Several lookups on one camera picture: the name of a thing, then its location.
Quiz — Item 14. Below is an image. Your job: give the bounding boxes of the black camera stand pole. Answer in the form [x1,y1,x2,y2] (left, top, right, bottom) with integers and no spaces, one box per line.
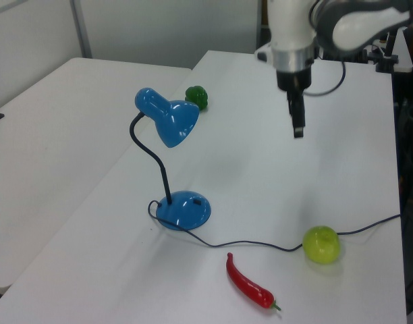
[376,30,400,74]

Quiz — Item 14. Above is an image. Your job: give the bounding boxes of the blue desk lamp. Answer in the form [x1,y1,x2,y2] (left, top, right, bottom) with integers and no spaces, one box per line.
[129,86,213,231]

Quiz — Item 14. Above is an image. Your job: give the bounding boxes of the grey metal partition post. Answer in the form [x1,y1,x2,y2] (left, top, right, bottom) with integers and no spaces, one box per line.
[70,0,93,59]

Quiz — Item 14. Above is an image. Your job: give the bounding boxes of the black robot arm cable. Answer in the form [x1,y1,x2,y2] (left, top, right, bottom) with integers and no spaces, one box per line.
[304,55,347,97]

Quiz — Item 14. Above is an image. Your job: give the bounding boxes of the dark lamp power cable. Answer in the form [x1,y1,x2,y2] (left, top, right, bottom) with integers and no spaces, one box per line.
[146,200,402,253]

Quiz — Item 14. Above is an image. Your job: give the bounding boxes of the green bell pepper toy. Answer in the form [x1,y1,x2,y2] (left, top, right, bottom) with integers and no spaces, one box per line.
[184,86,210,111]

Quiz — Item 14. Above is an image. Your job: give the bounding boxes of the green apple toy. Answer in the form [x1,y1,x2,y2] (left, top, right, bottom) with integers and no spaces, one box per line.
[302,225,341,265]

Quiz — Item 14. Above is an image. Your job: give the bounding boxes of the black Panda gripper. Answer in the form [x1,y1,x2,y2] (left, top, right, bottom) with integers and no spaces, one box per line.
[276,64,312,139]

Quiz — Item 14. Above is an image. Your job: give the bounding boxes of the red chili pepper toy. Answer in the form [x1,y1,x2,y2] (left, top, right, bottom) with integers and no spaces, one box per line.
[226,252,282,312]

